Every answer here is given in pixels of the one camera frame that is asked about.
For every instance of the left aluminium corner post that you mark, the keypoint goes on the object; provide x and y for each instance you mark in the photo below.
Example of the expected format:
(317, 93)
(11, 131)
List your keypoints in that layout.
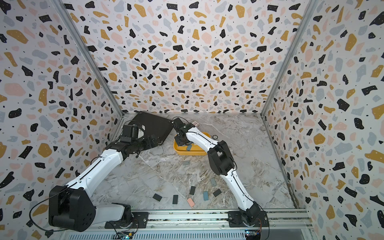
(82, 25)

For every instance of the right aluminium corner post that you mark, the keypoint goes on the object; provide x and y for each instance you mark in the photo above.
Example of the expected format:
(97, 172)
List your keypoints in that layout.
(290, 54)

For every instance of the black eraser bottom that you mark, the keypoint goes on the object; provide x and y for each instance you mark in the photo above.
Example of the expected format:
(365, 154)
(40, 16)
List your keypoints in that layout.
(175, 199)

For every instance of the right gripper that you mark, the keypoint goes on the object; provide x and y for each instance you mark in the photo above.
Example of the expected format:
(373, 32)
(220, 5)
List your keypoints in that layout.
(178, 142)

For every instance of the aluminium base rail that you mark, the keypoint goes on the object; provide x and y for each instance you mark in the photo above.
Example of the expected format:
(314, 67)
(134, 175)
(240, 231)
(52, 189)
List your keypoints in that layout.
(276, 224)

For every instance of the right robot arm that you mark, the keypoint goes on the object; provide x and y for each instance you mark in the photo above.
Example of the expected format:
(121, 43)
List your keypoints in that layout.
(222, 164)

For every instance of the black eraser right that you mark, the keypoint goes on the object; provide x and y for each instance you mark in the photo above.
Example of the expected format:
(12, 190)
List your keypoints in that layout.
(217, 192)

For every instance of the playing card box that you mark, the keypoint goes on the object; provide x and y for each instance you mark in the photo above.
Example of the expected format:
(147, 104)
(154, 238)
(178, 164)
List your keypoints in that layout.
(196, 124)

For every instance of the pink eraser bottom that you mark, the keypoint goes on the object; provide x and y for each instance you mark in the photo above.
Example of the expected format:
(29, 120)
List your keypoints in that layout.
(190, 202)

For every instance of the black flat case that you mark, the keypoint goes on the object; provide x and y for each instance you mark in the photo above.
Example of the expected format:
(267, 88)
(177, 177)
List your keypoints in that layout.
(154, 125)

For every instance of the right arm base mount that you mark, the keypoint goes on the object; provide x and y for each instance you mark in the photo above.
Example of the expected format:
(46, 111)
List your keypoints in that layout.
(240, 220)

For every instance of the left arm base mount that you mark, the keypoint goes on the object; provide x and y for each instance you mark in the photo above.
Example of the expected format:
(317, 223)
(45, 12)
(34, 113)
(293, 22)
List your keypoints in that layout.
(135, 220)

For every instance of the yellow storage box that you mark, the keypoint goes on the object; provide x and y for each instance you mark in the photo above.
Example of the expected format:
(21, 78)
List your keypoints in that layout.
(182, 150)

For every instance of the black eraser far left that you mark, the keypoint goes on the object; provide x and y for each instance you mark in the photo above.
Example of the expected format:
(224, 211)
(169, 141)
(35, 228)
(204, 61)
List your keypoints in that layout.
(157, 197)

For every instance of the aluminium corner post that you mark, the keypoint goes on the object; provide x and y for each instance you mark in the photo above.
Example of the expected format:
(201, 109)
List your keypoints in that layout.
(290, 54)
(82, 25)

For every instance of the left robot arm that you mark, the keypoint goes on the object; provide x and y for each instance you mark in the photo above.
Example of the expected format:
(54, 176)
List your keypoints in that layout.
(70, 206)

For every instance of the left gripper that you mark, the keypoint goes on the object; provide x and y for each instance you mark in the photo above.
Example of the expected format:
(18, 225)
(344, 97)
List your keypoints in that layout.
(148, 144)

